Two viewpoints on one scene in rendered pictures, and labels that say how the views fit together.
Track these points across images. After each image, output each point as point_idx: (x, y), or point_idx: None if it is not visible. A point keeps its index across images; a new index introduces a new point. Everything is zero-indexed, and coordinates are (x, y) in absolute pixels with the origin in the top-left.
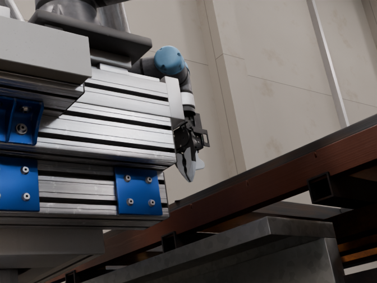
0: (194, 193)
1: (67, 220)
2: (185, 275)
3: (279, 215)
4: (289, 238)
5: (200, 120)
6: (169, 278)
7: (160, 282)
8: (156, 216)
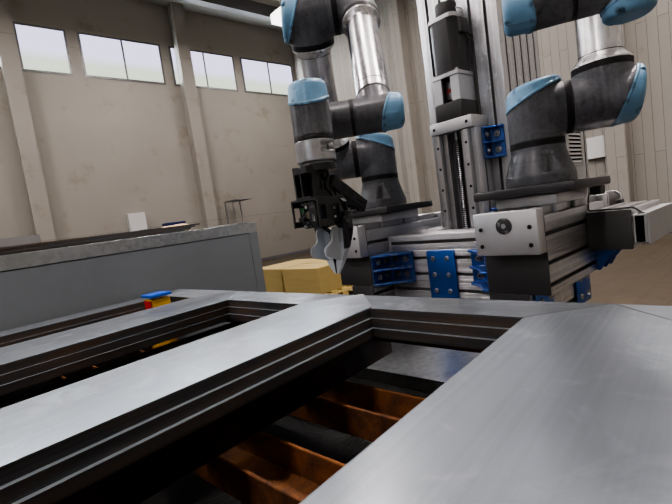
0: (336, 294)
1: None
2: (371, 374)
3: None
4: None
5: (294, 180)
6: (391, 377)
7: (406, 381)
8: None
